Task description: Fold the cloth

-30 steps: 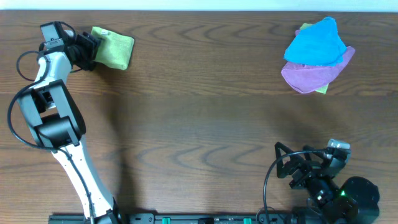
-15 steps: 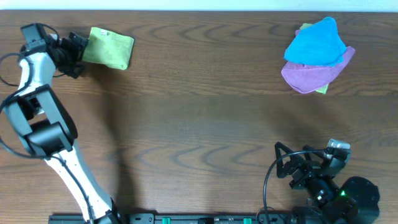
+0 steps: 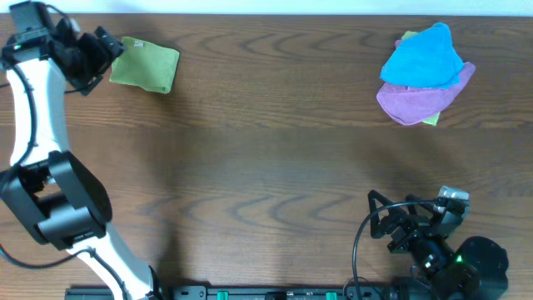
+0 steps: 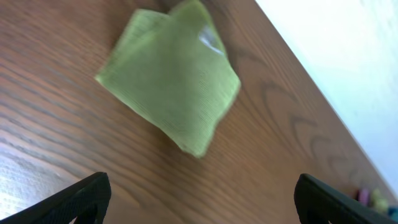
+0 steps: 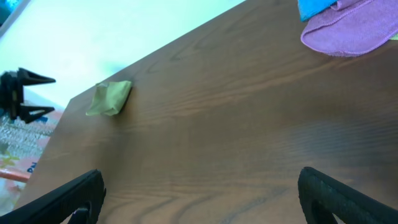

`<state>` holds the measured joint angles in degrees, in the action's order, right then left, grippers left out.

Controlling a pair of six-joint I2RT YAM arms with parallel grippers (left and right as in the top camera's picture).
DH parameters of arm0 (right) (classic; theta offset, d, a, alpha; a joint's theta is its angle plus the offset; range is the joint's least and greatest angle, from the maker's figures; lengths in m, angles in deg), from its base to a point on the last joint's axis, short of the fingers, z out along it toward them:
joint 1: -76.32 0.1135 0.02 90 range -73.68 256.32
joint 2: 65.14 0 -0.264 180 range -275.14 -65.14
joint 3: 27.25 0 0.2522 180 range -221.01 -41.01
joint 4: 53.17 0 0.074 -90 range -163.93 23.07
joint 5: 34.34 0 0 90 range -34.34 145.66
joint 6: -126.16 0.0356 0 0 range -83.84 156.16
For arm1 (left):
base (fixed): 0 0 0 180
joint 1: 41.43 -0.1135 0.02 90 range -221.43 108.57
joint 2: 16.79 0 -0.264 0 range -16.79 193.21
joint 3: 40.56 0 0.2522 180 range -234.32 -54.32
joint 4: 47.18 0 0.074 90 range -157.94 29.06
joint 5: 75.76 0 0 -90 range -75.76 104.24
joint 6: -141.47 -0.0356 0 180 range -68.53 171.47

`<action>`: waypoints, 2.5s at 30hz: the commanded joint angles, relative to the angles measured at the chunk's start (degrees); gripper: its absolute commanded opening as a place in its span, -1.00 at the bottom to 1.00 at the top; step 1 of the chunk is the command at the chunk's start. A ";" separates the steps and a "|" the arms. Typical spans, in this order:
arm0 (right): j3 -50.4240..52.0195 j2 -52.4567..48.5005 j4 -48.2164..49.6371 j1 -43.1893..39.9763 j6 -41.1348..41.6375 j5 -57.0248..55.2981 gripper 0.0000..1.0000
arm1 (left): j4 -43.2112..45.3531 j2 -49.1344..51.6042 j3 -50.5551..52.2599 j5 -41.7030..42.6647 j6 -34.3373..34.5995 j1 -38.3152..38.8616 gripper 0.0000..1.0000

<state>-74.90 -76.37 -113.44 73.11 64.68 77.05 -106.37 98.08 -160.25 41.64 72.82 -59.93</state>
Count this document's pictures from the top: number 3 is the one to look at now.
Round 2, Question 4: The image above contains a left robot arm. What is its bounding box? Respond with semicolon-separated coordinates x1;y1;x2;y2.
1;1;166;299

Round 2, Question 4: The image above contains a right black cable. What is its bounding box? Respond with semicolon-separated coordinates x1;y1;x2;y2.
351;199;438;300

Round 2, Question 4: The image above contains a green microfiber cloth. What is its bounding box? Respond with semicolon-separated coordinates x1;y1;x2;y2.
109;37;180;94

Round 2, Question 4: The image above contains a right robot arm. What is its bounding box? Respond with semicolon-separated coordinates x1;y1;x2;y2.
368;186;509;299

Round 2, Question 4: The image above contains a yellow-green cloth at bottom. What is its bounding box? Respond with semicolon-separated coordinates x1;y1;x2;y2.
401;31;440;126

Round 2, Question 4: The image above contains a purple microfiber cloth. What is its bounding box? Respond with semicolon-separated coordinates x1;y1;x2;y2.
376;62;476;126

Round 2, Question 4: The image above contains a blue microfiber cloth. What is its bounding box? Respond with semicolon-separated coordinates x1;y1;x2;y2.
380;22;465;88

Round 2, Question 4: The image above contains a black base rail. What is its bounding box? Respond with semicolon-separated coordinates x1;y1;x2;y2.
64;284;417;300

